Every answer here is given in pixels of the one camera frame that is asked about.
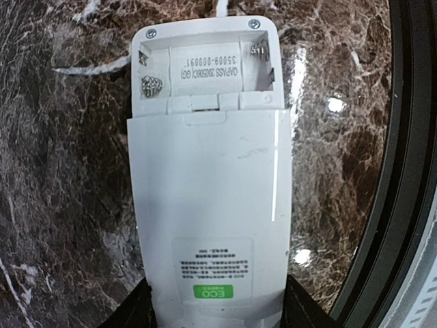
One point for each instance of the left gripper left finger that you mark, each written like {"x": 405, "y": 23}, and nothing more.
{"x": 136, "y": 310}

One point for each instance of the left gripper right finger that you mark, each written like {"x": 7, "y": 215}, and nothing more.
{"x": 300, "y": 310}

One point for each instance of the white remote control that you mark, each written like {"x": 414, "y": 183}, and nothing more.
{"x": 209, "y": 145}

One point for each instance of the white slotted cable duct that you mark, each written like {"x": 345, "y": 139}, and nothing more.
{"x": 419, "y": 303}

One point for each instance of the black front table rail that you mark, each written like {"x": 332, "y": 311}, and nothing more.
{"x": 407, "y": 180}

